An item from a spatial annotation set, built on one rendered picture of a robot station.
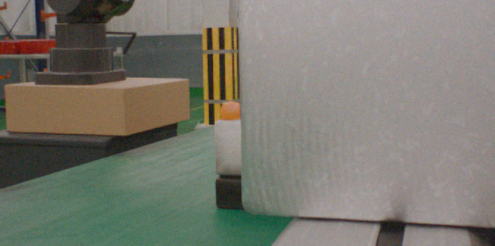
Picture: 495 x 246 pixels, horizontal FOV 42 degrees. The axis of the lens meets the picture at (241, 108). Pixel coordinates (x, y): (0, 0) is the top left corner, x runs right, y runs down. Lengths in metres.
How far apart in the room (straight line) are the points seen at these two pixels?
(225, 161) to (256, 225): 0.05
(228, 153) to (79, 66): 0.49
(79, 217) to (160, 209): 0.05
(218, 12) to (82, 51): 6.12
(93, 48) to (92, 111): 0.10
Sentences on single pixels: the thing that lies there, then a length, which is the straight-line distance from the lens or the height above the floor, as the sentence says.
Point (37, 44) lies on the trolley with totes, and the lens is 4.64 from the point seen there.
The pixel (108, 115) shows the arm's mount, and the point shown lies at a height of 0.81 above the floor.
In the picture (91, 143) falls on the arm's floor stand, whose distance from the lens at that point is 0.82.
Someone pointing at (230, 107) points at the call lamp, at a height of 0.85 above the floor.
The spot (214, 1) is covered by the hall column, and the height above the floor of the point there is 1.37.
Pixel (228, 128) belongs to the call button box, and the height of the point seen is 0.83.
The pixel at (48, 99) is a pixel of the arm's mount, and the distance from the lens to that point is 0.88.
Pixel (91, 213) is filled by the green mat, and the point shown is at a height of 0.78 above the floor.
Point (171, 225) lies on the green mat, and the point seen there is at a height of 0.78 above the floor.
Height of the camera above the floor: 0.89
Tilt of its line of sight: 6 degrees down
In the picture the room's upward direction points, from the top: 1 degrees counter-clockwise
